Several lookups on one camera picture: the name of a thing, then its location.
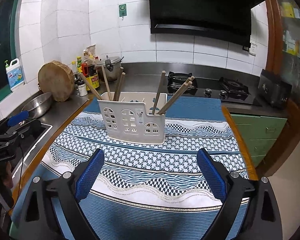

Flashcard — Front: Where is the black range hood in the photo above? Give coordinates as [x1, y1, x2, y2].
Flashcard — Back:
[149, 0, 264, 48]

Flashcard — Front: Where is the person's left hand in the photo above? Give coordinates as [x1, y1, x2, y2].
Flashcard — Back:
[0, 161, 13, 189]

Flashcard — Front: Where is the black gas stove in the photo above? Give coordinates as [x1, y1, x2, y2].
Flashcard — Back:
[164, 72, 261, 107]

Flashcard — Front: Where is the black appliance on counter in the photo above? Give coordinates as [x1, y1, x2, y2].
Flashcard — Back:
[258, 69, 292, 109]

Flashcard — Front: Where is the small white spice jar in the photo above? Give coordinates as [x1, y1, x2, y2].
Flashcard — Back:
[77, 81, 88, 96]

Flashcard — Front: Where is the stainless steel colander bowl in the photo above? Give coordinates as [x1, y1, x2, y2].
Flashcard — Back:
[21, 92, 53, 119]

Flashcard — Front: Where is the steel pressure cooker pot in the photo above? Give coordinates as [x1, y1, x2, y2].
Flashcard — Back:
[96, 56, 123, 81]

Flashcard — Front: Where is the yellow green condiment bottle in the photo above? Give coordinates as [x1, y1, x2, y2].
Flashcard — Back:
[77, 56, 82, 73]

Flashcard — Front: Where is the white plastic utensil holder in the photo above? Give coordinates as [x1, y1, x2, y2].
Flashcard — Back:
[98, 92, 167, 145]

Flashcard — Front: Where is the kitchen sink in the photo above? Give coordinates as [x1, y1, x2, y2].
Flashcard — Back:
[11, 121, 53, 185]

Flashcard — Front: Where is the wooden glass door cabinet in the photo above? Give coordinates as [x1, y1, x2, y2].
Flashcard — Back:
[257, 0, 300, 176]

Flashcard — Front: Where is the white detergent jug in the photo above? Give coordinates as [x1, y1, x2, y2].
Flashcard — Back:
[5, 58, 25, 92]

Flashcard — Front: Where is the round wooden cutting board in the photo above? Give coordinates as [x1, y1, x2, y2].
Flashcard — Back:
[38, 60, 75, 102]

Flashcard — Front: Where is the green drawer cabinet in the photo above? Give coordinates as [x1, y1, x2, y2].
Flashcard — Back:
[231, 114, 287, 167]

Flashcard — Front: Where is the green wall outlet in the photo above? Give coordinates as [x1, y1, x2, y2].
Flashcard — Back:
[119, 4, 127, 17]

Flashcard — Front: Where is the blue patterned table cloth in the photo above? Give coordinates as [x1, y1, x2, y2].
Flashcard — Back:
[11, 96, 252, 240]

